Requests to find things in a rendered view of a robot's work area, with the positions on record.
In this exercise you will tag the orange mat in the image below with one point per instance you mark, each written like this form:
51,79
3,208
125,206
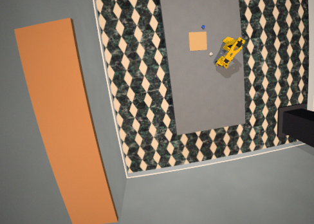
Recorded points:
197,41

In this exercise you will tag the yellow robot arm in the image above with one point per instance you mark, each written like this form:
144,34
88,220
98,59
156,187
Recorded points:
230,46

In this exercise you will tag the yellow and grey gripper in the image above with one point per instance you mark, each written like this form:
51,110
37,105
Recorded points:
219,63

